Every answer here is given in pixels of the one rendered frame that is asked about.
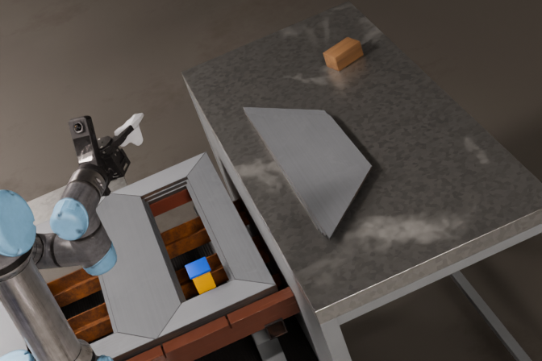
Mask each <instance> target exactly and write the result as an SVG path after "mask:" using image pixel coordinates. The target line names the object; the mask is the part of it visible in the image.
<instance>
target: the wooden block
mask: <svg viewBox="0 0 542 361"><path fill-rule="evenodd" d="M363 55H364V54H363V51H362V48H361V42H360V41H358V40H355V39H352V38H349V37H346V38H345V39H343V40H341V41H340V42H339V43H337V44H336V45H334V46H333V47H331V48H329V49H328V50H326V51H325V52H324V53H323V56H324V59H325V61H326V65H327V67H329V68H333V69H335V70H337V71H340V70H342V69H343V68H345V67H347V66H348V65H350V64H351V63H352V62H354V61H355V60H357V59H359V58H360V57H362V56H363Z"/></svg>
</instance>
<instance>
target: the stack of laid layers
mask: <svg viewBox="0 0 542 361"><path fill-rule="evenodd" d="M184 189H188V192H189V194H190V196H191V198H192V201H193V203H194V205H195V207H196V209H197V211H198V214H199V216H200V218H201V219H202V223H203V225H204V226H205V228H206V232H207V233H208V235H209V237H210V239H211V242H212V244H213V246H214V248H215V250H216V253H217V255H218V257H219V259H220V262H221V264H222V265H223V268H224V270H225V272H226V274H227V277H228V279H229V280H230V281H231V280H234V279H235V278H234V276H233V275H232V273H231V269H230V268H229V266H228V264H227V261H226V259H225V257H224V255H223V253H222V251H221V249H220V247H219V244H218V242H217V240H216V238H215V236H214V234H213V231H212V229H211V227H210V225H209V223H208V221H207V219H206V216H205V214H204V213H203V211H202V208H201V206H200V204H199V202H198V199H197V198H196V196H195V194H194V191H193V189H192V187H191V185H190V183H189V180H188V178H187V177H185V178H182V179H180V180H177V181H175V182H173V183H171V184H169V185H166V186H164V187H162V188H160V189H157V190H155V191H153V192H150V193H148V194H145V195H143V196H142V197H141V199H142V202H143V204H144V208H145V210H146V212H147V215H148V218H149V221H150V222H151V225H152V228H153V231H154V234H155V236H156V240H157V242H158V244H159V246H160V249H161V252H162V255H163V257H164V259H165V263H166V265H167V268H168V270H169V274H170V275H171V278H172V281H173V284H174V287H175V289H176V291H177V295H178V297H179V300H180V302H181V303H182V302H184V301H186V298H185V296H184V293H183V292H182V289H181V286H180V283H179V281H178V278H177V275H176V272H175V271H174V268H173V265H172V262H171V260H170V258H169V254H168V252H167V250H166V247H165V244H164V242H163V239H162V237H161V233H160V231H159V229H158V226H157V224H156V221H155V218H154V217H153V214H152V211H151V208H150V206H149V205H150V204H152V203H154V202H156V201H159V200H161V199H163V198H166V197H168V196H170V195H173V194H175V193H178V192H180V191H182V190H184ZM98 278H99V281H100V285H101V288H102V293H103V296H104V299H105V302H106V307H107V311H108V313H109V317H110V322H111V325H112V329H113V331H114V333H116V332H118V331H117V329H116V325H115V320H114V317H113V314H112V311H111V307H110V302H109V300H108V296H107V293H106V288H105V285H104V282H103V279H102V275H99V276H98ZM276 292H278V289H277V286H276V285H274V286H273V287H271V288H267V289H266V290H264V291H261V292H259V293H257V294H255V295H252V296H250V297H248V298H246V299H243V300H242V301H239V302H236V303H235V304H233V305H230V306H228V307H226V308H224V309H221V310H219V311H217V312H215V313H212V314H210V315H208V316H206V317H203V318H201V319H199V320H197V321H196V322H192V323H190V324H189V325H187V326H183V327H182V328H180V329H177V330H175V331H173V332H171V333H168V334H166V335H164V336H162V337H159V338H157V339H155V340H152V341H151V342H148V343H146V344H144V345H142V346H139V347H137V348H135V349H133V350H131V351H128V352H126V353H124V354H122V355H119V356H117V357H115V358H113V360H114V361H125V360H128V359H130V358H132V357H134V356H137V355H139V354H141V353H143V352H145V351H148V350H150V349H152V348H154V347H156V346H159V345H161V346H163V345H162V344H163V343H165V342H168V341H170V340H172V339H174V338H176V337H179V336H181V335H183V334H185V333H188V332H190V331H191V330H195V329H197V328H198V327H200V326H204V325H205V324H207V323H209V322H212V321H214V320H216V319H218V318H220V317H223V316H225V317H227V314H229V313H232V312H234V311H236V310H238V309H241V308H243V307H245V306H247V305H250V304H252V303H253V302H256V301H259V300H260V299H262V298H265V297H267V296H269V295H272V294H274V293H276Z"/></svg>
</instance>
